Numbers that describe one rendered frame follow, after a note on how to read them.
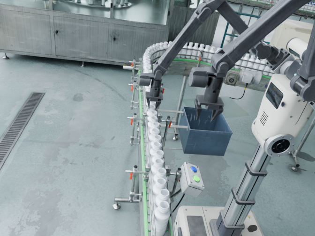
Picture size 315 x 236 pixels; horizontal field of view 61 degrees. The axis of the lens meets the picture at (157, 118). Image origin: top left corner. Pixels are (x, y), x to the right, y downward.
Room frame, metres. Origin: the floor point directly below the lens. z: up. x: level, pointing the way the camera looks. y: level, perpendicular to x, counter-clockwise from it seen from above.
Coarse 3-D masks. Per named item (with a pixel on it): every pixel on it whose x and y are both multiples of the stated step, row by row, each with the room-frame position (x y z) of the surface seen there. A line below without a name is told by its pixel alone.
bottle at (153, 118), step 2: (152, 116) 1.26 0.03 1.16; (154, 116) 1.27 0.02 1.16; (150, 118) 1.25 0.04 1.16; (152, 118) 1.26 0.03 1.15; (154, 118) 1.27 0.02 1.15; (156, 118) 1.26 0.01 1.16; (150, 120) 1.24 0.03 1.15; (152, 120) 1.23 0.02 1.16; (154, 120) 1.23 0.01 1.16; (156, 120) 1.24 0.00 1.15; (148, 122) 1.26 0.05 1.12; (150, 122) 1.24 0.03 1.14; (152, 122) 1.23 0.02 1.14; (148, 124) 1.24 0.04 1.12; (150, 124) 1.23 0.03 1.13; (148, 126) 1.23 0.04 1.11; (150, 126) 1.22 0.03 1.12; (148, 128) 1.23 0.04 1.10; (148, 130) 1.23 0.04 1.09; (146, 132) 1.24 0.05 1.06; (148, 132) 1.23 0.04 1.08; (146, 134) 1.24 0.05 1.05; (148, 134) 1.23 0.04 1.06; (146, 136) 1.23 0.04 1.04; (146, 138) 1.23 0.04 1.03
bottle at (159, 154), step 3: (159, 150) 0.98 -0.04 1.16; (156, 153) 0.95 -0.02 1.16; (159, 153) 0.98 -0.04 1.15; (162, 153) 0.97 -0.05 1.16; (156, 156) 0.95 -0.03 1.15; (159, 156) 0.94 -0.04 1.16; (162, 156) 0.95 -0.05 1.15; (153, 159) 0.95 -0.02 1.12; (162, 159) 0.95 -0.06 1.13; (153, 162) 0.94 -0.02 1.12
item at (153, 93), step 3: (150, 87) 1.36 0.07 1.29; (150, 90) 1.35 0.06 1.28; (153, 90) 1.34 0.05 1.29; (156, 90) 1.34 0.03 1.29; (159, 90) 1.35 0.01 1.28; (147, 93) 1.37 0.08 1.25; (150, 93) 1.35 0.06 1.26; (153, 93) 1.34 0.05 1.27; (156, 93) 1.34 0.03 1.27; (159, 93) 1.39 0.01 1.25; (162, 93) 1.40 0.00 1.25; (147, 96) 1.33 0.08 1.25; (150, 96) 1.34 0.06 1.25; (153, 96) 1.34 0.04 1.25; (156, 96) 1.34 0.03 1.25; (159, 96) 1.35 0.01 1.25; (162, 96) 1.36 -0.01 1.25; (162, 99) 1.34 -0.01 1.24
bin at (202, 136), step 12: (192, 108) 1.83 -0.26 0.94; (204, 108) 1.85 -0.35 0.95; (180, 120) 1.80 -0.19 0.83; (192, 120) 1.83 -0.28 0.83; (204, 120) 1.85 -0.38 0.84; (216, 120) 1.87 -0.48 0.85; (180, 132) 1.72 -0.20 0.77; (192, 132) 1.52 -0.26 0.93; (204, 132) 1.54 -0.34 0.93; (216, 132) 1.55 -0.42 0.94; (228, 132) 1.57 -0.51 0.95; (192, 144) 1.53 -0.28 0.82; (204, 144) 1.54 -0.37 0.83; (216, 144) 1.55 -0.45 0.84
